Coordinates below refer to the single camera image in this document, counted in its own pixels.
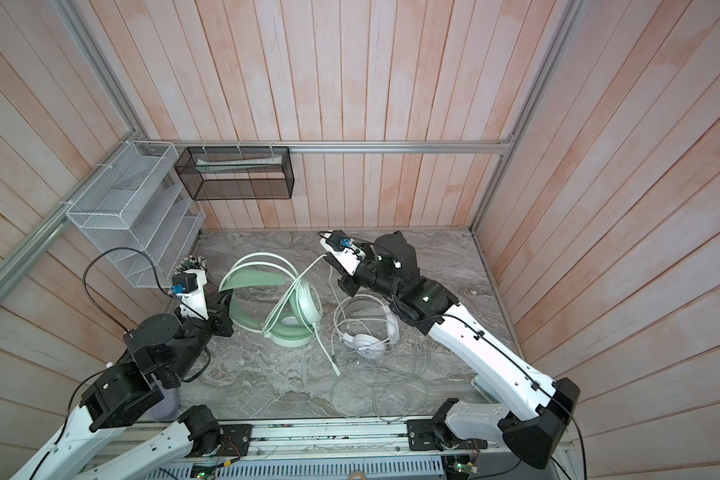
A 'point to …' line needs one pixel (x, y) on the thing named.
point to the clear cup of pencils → (191, 262)
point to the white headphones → (369, 345)
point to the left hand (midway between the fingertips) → (233, 296)
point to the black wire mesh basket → (237, 172)
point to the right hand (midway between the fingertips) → (331, 255)
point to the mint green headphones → (267, 296)
